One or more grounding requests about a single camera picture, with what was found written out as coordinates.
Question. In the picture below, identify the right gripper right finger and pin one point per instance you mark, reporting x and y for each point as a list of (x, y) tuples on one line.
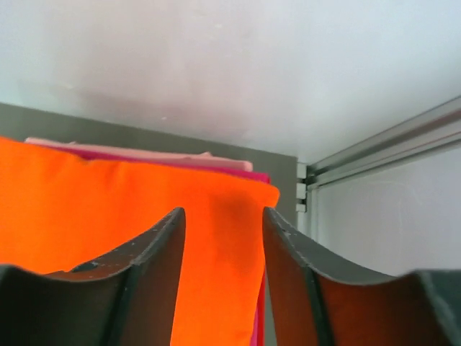
[(321, 298)]

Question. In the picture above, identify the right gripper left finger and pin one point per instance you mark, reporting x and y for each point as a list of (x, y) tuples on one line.
[(124, 297)]

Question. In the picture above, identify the orange t shirt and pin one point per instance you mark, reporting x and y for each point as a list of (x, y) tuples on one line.
[(58, 210)]

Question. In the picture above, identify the magenta folded t shirt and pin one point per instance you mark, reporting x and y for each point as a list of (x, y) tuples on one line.
[(257, 337)]

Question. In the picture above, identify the pink folded t shirt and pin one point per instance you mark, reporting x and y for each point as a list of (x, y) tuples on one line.
[(162, 155)]

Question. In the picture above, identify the right aluminium frame post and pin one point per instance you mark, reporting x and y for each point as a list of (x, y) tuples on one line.
[(424, 134)]

